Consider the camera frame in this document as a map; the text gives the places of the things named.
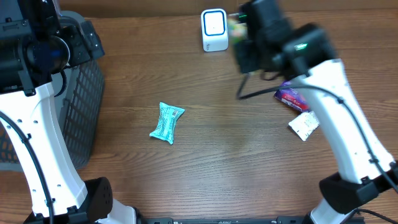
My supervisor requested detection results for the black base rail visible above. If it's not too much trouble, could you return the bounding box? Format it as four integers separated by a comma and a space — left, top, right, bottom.
136, 216, 304, 224

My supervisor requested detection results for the red purple tissue pack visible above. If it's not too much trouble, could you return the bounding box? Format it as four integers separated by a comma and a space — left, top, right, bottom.
274, 88, 310, 112

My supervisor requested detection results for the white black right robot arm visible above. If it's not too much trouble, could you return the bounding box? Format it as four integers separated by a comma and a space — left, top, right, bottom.
229, 21, 397, 223

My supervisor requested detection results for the white cosmetic tube gold cap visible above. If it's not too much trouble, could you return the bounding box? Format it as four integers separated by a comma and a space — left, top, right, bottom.
288, 111, 320, 141

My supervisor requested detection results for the green juice carton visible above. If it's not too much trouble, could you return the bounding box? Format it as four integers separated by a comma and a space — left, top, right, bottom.
227, 14, 248, 50

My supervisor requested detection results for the white barcode scanner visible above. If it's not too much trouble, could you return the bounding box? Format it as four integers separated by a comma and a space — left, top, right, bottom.
200, 8, 229, 52

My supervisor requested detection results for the grey plastic lattice basket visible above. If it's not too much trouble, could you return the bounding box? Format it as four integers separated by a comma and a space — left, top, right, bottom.
0, 11, 106, 172

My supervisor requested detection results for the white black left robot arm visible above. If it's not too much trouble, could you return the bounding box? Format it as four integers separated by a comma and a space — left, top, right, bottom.
1, 1, 139, 223

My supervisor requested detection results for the teal snack packet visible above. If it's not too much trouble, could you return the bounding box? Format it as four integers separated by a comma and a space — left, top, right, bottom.
149, 102, 185, 145

